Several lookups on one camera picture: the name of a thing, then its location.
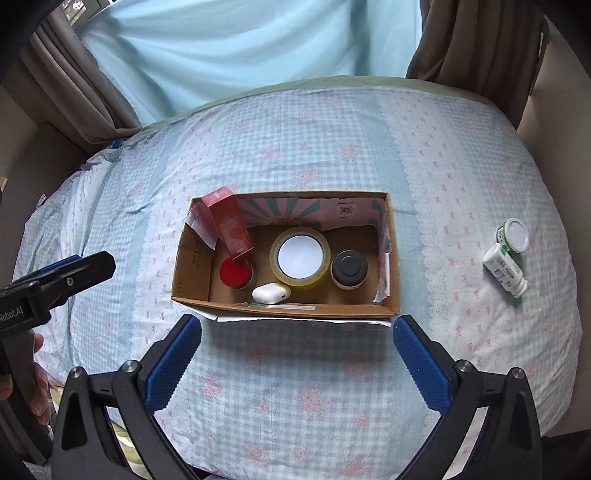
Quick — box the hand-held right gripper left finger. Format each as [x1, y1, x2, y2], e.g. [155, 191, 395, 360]
[52, 314, 204, 480]

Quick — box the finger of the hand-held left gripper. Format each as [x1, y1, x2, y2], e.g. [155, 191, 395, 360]
[25, 251, 116, 309]
[39, 255, 82, 279]

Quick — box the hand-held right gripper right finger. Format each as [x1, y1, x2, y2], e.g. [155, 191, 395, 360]
[392, 314, 543, 480]

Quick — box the cardboard box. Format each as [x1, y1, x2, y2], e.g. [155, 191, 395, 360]
[171, 190, 402, 332]

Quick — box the red lid small jar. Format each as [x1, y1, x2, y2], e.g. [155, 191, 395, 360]
[220, 257, 256, 291]

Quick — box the white earbuds case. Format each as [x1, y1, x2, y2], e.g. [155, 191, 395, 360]
[252, 283, 292, 304]

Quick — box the black lid small jar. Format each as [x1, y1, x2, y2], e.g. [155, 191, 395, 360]
[330, 250, 369, 291]

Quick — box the yellow tape roll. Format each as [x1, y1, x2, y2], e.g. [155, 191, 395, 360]
[270, 226, 331, 288]

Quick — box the small red carton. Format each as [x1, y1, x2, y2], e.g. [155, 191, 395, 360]
[202, 185, 255, 260]

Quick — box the white round lid container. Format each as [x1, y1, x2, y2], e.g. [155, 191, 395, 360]
[278, 234, 323, 279]

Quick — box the person's left hand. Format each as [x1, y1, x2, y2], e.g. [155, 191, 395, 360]
[0, 331, 51, 426]

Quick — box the green striped folded cloth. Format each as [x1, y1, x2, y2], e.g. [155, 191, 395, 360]
[108, 424, 145, 463]

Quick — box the white bottle blue label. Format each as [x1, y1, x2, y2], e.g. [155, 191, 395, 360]
[483, 243, 528, 299]

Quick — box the white bottle green label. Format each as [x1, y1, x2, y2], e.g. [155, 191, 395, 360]
[495, 218, 531, 256]

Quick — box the brown window curtain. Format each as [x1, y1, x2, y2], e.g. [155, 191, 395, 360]
[18, 9, 145, 145]
[405, 0, 548, 131]

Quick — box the checkered floral bed sheet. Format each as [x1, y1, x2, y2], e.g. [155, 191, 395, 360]
[23, 85, 581, 480]

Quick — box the light blue hanging cloth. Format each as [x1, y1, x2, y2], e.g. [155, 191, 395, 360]
[76, 0, 424, 126]

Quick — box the green mattress sheet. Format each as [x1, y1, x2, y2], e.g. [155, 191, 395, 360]
[108, 75, 490, 149]

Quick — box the window with grey frame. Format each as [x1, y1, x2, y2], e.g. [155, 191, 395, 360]
[60, 0, 112, 24]

